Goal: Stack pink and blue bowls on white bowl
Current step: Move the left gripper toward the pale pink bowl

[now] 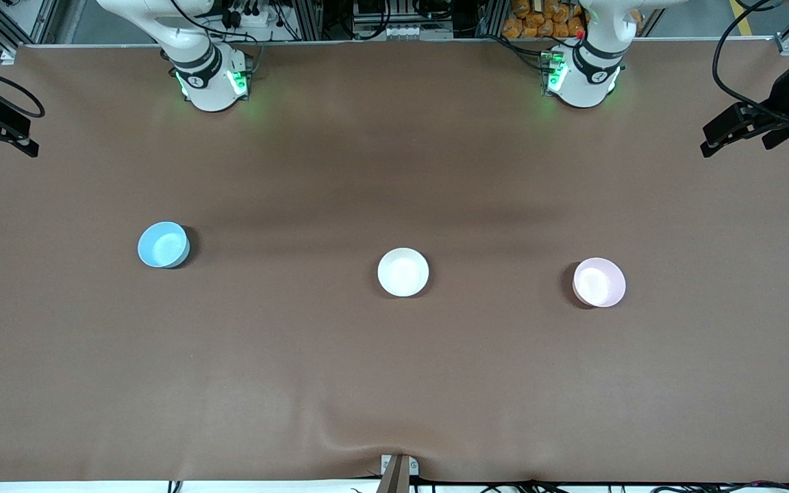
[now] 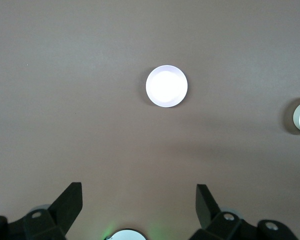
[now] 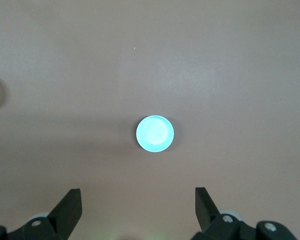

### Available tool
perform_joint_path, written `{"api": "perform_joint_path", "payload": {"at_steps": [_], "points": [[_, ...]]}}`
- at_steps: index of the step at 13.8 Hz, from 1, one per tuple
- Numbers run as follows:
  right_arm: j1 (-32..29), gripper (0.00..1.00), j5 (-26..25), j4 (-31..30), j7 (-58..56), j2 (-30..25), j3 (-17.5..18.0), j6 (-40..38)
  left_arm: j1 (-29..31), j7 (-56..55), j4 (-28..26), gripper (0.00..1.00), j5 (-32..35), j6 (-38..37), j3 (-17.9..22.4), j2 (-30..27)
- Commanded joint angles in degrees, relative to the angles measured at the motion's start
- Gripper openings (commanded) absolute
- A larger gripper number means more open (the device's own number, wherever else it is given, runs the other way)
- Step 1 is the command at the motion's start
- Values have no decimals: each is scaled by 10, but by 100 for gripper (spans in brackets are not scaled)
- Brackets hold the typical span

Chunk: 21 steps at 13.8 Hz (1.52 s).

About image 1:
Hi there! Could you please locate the blue bowl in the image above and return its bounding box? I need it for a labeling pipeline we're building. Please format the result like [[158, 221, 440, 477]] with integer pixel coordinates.
[[137, 220, 191, 269]]

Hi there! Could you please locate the pink bowl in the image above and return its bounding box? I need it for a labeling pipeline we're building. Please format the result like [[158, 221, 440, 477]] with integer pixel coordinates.
[[572, 257, 627, 308]]

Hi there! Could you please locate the white bowl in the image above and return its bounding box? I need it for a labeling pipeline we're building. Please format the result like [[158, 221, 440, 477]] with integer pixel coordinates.
[[377, 247, 430, 298]]

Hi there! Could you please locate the orange snack bag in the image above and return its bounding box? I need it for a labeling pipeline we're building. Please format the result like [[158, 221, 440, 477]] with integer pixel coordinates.
[[502, 0, 587, 39]]

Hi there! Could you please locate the white power strip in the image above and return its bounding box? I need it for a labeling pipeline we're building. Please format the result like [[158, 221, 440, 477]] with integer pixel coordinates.
[[220, 0, 280, 31]]

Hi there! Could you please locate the white connector block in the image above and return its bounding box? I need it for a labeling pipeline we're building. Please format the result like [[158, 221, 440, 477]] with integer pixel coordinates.
[[384, 25, 440, 40]]

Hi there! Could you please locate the brown table cloth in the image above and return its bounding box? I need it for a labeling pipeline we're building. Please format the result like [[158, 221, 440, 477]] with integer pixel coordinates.
[[0, 41, 789, 483]]

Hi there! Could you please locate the metal table clamp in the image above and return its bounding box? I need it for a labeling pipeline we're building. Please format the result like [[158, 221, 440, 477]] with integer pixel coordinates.
[[380, 453, 420, 493]]

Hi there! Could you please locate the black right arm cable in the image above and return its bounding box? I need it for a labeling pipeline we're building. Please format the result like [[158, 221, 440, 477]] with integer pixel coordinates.
[[0, 64, 46, 118]]

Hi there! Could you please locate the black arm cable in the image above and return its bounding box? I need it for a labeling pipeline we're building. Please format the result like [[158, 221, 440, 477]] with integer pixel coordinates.
[[0, 64, 46, 118], [712, 0, 789, 126]]

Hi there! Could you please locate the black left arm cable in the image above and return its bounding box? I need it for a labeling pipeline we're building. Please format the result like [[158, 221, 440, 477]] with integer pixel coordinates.
[[712, 0, 789, 126]]

